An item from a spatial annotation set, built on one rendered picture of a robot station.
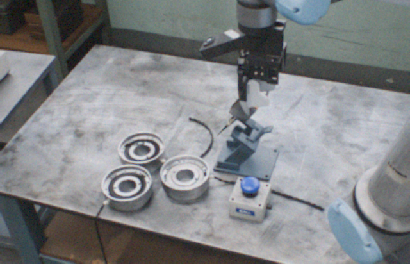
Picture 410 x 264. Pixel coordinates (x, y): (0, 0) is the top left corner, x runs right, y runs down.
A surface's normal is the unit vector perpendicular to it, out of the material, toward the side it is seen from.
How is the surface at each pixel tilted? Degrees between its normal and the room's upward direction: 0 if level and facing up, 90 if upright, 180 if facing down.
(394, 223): 58
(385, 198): 93
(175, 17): 90
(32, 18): 90
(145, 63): 0
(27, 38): 0
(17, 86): 0
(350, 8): 90
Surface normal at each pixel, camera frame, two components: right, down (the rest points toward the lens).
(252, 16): -0.25, 0.64
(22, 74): -0.04, -0.76
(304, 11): 0.51, 0.54
